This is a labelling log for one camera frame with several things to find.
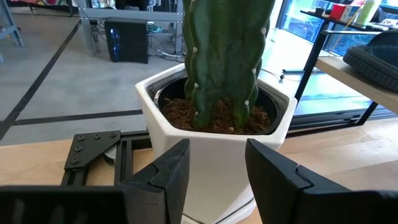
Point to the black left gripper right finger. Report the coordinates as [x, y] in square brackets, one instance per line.
[280, 193]

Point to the black corner bracket plate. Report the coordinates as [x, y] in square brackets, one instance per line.
[90, 146]

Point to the white box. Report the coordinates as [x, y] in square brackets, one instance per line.
[349, 13]

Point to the white hexagonal plant pot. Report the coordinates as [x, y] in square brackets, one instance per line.
[217, 161]

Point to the light green bottle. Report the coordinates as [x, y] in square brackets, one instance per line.
[367, 11]

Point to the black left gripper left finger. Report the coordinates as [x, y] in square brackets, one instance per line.
[161, 186]

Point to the black thin side table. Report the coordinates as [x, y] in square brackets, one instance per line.
[320, 16]

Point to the grey metal desk frame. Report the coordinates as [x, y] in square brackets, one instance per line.
[130, 14]

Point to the grey metal leg frame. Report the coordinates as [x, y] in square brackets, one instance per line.
[15, 31]

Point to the brown potting soil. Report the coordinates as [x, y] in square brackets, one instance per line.
[180, 115]

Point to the black computer tower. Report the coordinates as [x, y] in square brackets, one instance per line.
[127, 40]

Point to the green cactus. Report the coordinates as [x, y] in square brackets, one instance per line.
[224, 56]

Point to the black inner plant pot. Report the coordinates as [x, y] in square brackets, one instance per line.
[172, 88]

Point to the black metal wooden shelf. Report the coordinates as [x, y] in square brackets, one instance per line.
[329, 65]

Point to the black slide sandal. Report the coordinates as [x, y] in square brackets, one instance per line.
[373, 59]

